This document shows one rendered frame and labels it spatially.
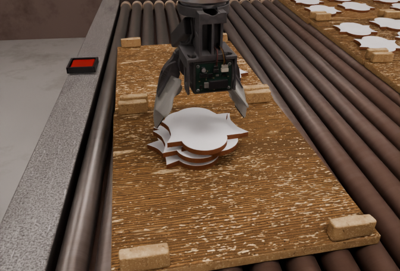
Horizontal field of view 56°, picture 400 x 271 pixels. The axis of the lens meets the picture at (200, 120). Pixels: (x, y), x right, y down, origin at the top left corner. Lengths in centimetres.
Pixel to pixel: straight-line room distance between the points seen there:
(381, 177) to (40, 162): 59
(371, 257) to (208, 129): 30
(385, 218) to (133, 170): 39
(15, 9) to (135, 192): 411
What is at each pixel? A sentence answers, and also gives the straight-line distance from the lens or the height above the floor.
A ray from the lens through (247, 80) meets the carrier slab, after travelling 94.
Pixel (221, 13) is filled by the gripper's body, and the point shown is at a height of 119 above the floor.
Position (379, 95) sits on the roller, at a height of 92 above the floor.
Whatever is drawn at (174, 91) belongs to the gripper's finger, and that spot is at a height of 107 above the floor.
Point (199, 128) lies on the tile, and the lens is 64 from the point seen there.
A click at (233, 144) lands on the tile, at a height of 98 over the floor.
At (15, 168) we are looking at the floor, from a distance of 242.
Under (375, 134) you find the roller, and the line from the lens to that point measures 83.
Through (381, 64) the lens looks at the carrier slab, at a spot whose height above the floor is 94.
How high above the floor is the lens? 132
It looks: 30 degrees down
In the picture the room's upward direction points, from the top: straight up
